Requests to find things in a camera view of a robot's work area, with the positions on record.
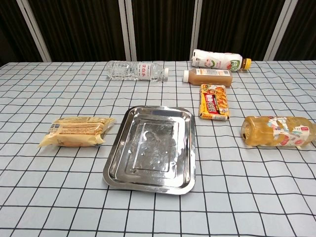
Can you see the yellow and red snack packet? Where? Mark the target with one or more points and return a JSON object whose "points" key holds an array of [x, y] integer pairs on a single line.
{"points": [[213, 103]]}

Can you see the white screen frame post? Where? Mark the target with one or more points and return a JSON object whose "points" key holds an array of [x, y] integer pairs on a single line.
{"points": [[196, 24], [127, 29], [280, 29], [32, 27]]}

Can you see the amber tea bottle floral label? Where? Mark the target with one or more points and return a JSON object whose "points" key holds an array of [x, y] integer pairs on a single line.
{"points": [[271, 132]]}

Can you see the snack bag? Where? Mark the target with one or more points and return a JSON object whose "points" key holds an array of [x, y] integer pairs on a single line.
{"points": [[74, 130]]}

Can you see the black corrugated screen panel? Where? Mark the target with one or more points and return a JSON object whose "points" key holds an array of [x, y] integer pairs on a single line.
{"points": [[163, 29], [79, 29], [10, 29], [303, 29], [234, 24]]}

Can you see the checkered light blue tablecloth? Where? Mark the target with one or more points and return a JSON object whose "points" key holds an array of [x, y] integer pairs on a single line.
{"points": [[49, 197]]}

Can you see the white bottle with yellow cap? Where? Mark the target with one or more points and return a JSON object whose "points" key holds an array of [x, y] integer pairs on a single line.
{"points": [[217, 60]]}

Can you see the brown drink bottle white cap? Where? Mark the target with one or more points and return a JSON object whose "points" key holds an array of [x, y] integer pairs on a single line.
{"points": [[209, 79]]}

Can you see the clear plastic water bottle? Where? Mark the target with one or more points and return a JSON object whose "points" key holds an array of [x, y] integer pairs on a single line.
{"points": [[128, 70]]}

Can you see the stainless steel rectangular tray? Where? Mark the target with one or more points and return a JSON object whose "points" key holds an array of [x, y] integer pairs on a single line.
{"points": [[153, 148]]}

